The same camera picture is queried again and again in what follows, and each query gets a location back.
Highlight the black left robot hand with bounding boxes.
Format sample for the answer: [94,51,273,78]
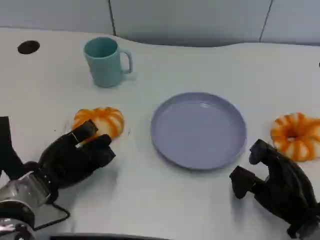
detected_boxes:
[38,119,117,190]

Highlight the orange white toy bread roll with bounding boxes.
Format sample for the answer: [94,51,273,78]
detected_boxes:
[72,106,125,140]
[270,112,320,162]

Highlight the lilac plate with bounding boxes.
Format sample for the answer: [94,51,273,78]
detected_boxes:
[150,91,248,171]

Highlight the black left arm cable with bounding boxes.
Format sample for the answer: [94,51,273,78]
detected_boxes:
[32,201,71,231]

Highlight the pale green mug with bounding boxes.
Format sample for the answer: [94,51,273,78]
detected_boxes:
[83,36,133,88]

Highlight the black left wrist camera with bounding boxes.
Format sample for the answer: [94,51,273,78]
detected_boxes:
[0,116,26,181]

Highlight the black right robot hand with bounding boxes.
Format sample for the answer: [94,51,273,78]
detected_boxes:
[229,139,320,238]

